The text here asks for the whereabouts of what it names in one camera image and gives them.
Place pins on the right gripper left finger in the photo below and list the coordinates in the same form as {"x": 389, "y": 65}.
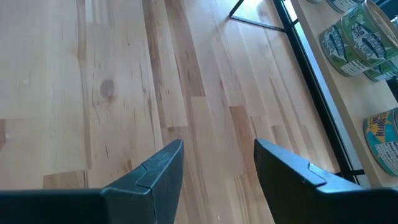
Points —
{"x": 93, "y": 208}

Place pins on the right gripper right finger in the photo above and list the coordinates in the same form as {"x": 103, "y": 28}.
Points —
{"x": 311, "y": 202}

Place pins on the teal yellowfin tuna can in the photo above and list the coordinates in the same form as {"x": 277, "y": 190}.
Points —
{"x": 382, "y": 140}

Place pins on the green tuna can silver lid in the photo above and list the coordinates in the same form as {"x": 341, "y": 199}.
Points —
{"x": 382, "y": 73}

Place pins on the green tuna can gold lid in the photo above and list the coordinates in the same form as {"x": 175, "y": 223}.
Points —
{"x": 367, "y": 40}
{"x": 337, "y": 49}

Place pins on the blue albacore tuna can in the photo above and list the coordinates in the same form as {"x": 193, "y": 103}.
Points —
{"x": 343, "y": 4}

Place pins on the wooden shelf black metal legs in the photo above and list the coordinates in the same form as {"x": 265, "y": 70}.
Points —
{"x": 351, "y": 102}

